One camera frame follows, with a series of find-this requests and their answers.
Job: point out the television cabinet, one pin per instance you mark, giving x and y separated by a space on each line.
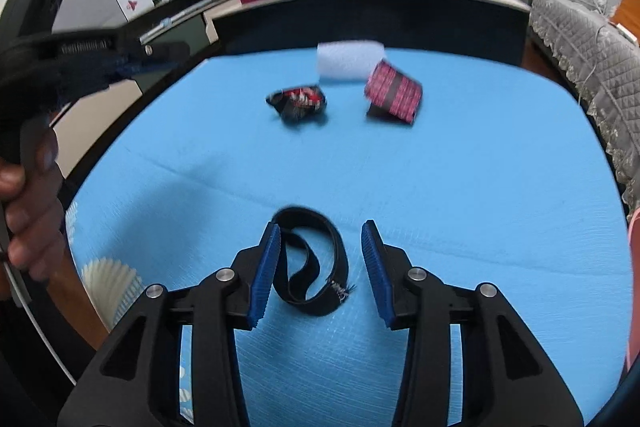
196 26

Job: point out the black and red crumpled wrapper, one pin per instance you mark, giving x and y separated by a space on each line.
300 102

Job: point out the white foam net sleeve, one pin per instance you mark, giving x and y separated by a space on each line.
345 62

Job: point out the grey quilted sofa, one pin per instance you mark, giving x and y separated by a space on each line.
600 57

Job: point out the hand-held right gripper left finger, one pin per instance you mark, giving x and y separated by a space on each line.
265 277

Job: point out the blue table mat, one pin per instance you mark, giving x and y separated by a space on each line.
450 187

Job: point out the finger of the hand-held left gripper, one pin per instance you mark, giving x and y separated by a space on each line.
135 68
160 51

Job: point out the pink plastic bin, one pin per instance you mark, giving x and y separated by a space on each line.
635 257

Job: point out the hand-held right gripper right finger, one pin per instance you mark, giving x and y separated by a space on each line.
375 277

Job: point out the person's left hand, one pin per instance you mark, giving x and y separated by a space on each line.
40 217

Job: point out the white-topped dark coffee table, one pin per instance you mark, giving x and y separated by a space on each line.
425 24

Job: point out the orange cushion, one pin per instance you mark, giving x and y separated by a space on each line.
630 14

